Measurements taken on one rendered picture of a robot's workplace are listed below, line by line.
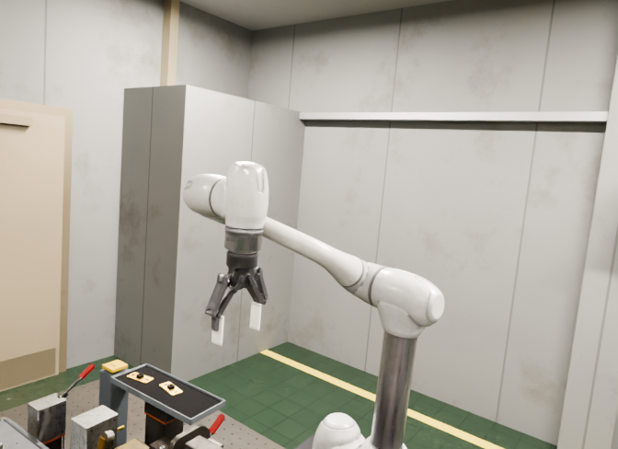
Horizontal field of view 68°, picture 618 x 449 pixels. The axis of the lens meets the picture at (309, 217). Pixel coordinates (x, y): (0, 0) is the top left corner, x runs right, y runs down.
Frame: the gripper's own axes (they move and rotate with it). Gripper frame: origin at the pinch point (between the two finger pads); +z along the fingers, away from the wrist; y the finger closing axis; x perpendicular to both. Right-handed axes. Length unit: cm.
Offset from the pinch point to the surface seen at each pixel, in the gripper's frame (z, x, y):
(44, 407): 40, -67, 11
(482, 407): 138, 10, -293
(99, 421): 35, -40, 9
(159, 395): 30.3, -33.0, -5.0
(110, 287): 82, -290, -159
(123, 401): 43, -56, -10
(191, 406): 30.3, -21.3, -7.1
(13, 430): 46, -71, 18
